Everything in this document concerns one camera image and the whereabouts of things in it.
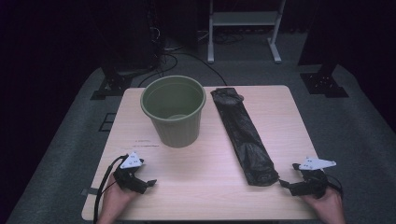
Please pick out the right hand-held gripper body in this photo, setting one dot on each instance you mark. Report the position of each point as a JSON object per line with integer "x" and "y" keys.
{"x": 311, "y": 186}

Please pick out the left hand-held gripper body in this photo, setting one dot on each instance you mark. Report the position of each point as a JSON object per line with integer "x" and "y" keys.
{"x": 129, "y": 180}

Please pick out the green plastic trash bin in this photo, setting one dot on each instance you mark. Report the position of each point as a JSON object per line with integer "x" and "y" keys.
{"x": 179, "y": 130}

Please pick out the black garbage bag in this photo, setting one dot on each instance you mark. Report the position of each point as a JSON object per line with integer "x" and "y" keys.
{"x": 246, "y": 140}

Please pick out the person's left hand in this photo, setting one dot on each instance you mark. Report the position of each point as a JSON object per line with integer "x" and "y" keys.
{"x": 116, "y": 200}

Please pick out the person's right hand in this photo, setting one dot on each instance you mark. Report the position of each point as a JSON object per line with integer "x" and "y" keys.
{"x": 328, "y": 208}

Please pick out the grey tape strip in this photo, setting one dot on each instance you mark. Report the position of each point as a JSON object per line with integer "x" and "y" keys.
{"x": 88, "y": 191}

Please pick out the white metal stand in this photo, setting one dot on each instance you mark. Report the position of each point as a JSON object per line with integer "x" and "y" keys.
{"x": 244, "y": 18}

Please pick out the black stand with base plate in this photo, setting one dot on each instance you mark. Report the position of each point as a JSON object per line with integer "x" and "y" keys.
{"x": 323, "y": 82}
{"x": 113, "y": 84}

